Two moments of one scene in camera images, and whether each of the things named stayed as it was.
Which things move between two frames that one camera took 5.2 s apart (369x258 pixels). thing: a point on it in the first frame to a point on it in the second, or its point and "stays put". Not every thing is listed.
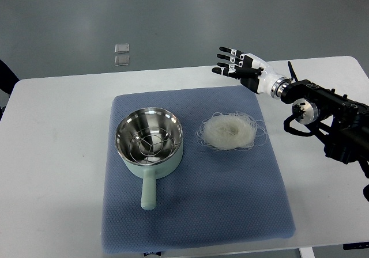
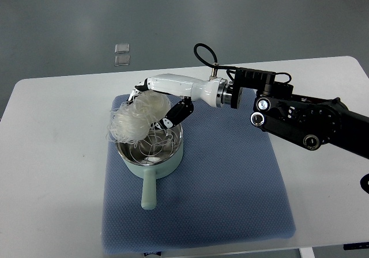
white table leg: [307, 252] stays put
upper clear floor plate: [121, 48] stays put
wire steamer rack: [151, 145] stays put
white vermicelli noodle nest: [230, 132] to [132, 120]
